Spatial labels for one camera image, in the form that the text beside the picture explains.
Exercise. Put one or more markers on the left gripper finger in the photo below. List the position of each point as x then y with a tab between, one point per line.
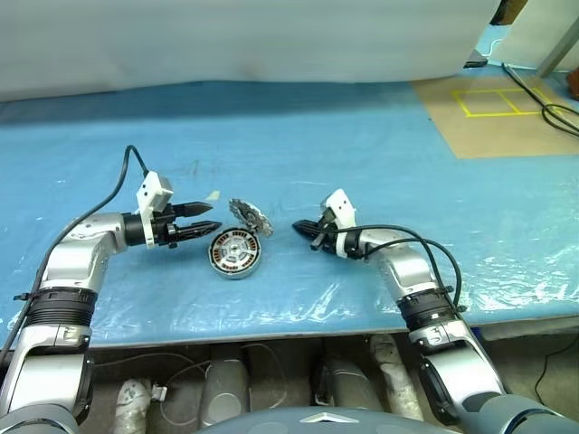
201	229
194	209

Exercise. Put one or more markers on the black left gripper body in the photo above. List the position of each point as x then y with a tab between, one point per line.
165	224

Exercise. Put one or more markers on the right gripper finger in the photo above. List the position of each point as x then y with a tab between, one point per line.
314	238
310	227

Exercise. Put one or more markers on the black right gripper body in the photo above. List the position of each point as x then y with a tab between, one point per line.
326	239

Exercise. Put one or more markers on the motor stator with copper coils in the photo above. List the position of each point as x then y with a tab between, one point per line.
235	253

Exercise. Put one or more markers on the silver motor rotor cap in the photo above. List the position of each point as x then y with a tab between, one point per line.
251	214

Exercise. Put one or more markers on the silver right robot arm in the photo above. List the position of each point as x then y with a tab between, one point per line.
407	267

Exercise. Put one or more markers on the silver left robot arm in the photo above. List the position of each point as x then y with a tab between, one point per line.
72	262

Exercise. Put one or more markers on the blue plastic table cover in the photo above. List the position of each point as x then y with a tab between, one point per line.
316	144

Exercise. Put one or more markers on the dark grey rounded shape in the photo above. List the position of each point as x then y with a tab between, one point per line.
348	384
226	389

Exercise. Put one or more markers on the white wrapped table leg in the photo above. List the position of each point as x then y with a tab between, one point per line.
393	370
131	407

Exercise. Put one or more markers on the small white connector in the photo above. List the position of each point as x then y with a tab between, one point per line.
159	392

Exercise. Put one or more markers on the white sheet backdrop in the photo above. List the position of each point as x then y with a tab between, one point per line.
226	40

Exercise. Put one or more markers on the grey robot torso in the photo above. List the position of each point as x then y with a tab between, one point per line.
316	420

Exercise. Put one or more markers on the brown cardboard sheet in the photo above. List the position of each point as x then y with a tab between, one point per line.
493	135

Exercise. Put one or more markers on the white panel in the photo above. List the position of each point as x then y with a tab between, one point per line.
520	45

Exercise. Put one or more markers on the red-brown object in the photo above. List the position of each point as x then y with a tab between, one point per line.
574	83

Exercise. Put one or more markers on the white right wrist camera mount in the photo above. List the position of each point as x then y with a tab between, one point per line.
341	208

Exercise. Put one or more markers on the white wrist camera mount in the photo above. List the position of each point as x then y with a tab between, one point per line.
151	187
341	208

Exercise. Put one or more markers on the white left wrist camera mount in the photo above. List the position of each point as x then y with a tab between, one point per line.
151	187

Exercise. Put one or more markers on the black bracket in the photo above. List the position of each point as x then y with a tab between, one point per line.
475	61

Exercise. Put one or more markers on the aluminium profile post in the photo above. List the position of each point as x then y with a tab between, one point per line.
561	36

